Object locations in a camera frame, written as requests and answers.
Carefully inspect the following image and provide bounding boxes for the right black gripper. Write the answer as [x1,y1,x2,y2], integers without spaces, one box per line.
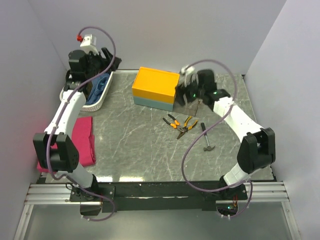
[174,75,204,108]

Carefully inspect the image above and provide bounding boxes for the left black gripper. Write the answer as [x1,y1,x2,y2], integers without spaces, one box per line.
[85,47,122,80]

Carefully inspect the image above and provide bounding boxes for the clear plastic drawer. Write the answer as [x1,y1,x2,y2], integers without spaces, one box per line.
[173,99,200,117]

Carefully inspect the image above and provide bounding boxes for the orange grey drawer box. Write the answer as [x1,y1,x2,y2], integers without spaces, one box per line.
[132,66,180,112]

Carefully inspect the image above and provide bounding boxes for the orange black pliers small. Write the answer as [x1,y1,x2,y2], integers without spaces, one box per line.
[162,114,181,129]

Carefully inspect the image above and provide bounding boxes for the orange black long-nose pliers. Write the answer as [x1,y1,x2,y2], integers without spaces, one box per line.
[176,116,198,140]

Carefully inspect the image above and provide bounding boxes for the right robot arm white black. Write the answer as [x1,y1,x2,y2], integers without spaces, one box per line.
[181,89,276,200]

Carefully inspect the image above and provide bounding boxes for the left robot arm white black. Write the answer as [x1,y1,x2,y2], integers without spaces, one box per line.
[33,47,122,201]

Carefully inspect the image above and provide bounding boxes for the blue cloth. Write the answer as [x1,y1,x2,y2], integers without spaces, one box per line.
[85,73,110,105]

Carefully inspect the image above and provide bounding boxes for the white plastic basket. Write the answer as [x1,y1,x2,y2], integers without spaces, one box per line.
[57,73,113,112]

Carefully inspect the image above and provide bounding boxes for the small black hammer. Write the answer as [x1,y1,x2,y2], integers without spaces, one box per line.
[200,122,215,152]

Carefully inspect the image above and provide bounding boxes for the pink folded cloth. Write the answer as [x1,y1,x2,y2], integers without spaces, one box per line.
[49,116,96,173]

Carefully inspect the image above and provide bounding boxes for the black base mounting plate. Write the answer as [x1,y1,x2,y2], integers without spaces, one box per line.
[69,181,248,215]

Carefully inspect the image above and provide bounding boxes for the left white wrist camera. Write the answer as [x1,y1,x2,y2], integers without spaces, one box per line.
[76,34,99,55]

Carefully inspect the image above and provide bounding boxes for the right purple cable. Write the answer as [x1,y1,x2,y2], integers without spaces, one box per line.
[180,59,254,218]

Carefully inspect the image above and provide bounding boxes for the purple cable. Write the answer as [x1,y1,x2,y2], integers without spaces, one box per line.
[46,26,118,223]
[180,59,254,218]

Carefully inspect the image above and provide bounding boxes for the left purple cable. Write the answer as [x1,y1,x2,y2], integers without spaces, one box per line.
[46,26,118,223]

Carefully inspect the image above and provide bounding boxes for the aluminium rail frame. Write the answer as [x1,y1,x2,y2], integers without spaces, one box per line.
[14,182,302,240]

